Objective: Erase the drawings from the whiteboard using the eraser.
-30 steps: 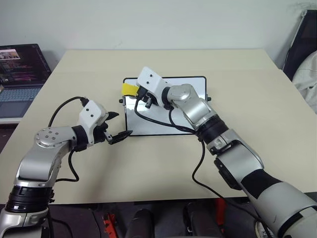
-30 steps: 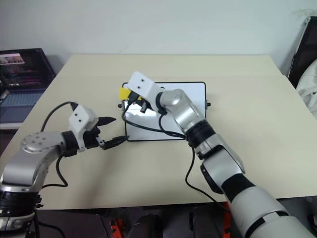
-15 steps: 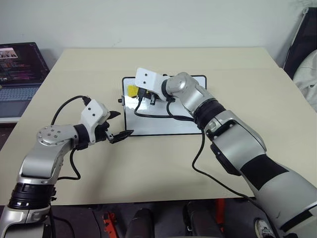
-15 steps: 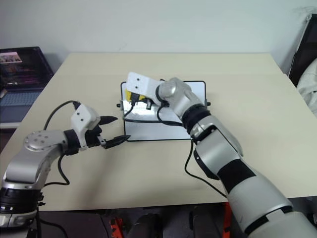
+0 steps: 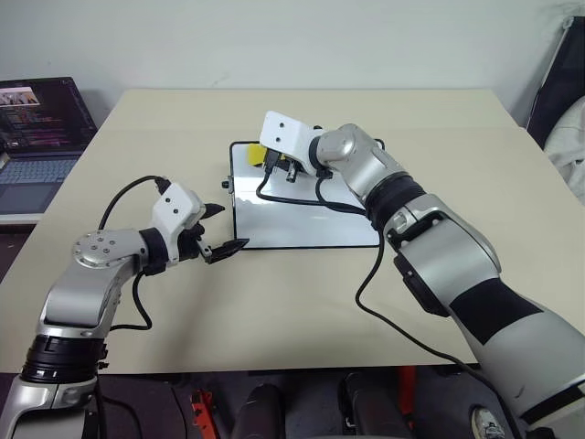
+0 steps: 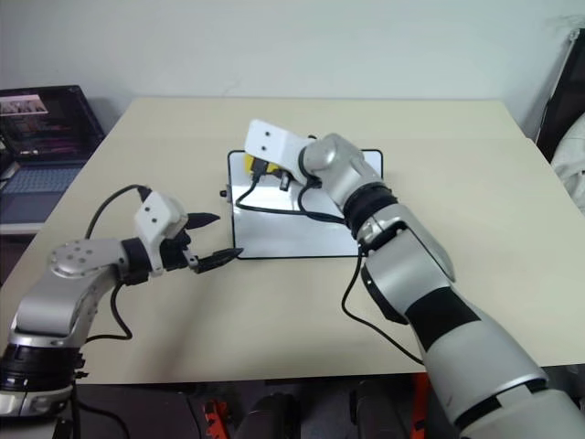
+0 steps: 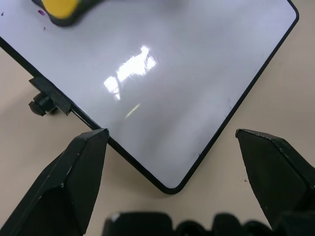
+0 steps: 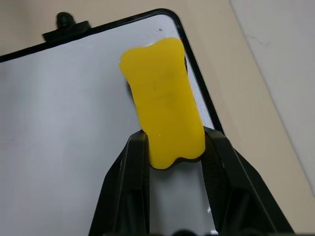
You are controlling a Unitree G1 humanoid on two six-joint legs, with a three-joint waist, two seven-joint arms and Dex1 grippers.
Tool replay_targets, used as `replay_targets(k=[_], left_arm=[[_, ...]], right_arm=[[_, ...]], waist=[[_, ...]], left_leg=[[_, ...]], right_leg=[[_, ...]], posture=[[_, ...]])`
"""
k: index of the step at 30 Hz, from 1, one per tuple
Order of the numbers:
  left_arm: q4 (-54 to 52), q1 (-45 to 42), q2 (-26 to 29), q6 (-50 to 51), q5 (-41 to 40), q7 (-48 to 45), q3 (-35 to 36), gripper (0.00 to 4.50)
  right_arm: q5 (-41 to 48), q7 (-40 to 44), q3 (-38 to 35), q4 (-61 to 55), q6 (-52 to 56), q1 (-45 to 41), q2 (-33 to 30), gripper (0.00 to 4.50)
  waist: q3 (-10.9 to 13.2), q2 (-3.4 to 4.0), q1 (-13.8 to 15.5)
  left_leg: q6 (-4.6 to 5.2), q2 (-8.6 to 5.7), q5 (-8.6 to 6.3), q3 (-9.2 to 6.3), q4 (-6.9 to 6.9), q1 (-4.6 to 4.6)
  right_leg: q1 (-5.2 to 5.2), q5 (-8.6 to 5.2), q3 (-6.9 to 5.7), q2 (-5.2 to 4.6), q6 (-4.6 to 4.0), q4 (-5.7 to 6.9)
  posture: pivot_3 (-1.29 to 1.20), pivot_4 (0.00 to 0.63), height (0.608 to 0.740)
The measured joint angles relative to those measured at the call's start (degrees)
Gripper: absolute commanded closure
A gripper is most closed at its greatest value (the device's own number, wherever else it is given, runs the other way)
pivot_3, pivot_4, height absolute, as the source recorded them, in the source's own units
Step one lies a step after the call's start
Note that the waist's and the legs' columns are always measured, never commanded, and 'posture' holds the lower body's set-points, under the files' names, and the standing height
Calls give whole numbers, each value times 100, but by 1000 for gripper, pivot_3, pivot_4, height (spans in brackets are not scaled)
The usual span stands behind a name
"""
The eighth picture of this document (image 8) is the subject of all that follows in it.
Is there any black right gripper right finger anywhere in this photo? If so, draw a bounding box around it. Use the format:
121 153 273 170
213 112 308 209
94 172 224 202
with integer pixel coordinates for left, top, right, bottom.
201 125 296 236

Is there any yellow bone-shaped eraser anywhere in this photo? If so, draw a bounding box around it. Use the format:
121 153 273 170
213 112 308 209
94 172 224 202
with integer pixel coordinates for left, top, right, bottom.
118 36 206 170

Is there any black-framed whiteboard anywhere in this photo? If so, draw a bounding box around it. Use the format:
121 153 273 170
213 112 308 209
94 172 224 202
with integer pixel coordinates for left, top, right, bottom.
0 8 225 236

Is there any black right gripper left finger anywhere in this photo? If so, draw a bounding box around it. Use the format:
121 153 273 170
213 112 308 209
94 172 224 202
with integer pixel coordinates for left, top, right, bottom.
88 131 151 236

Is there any black clip on whiteboard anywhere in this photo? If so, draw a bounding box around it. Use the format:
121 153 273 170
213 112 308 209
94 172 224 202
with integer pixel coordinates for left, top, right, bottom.
41 12 92 43

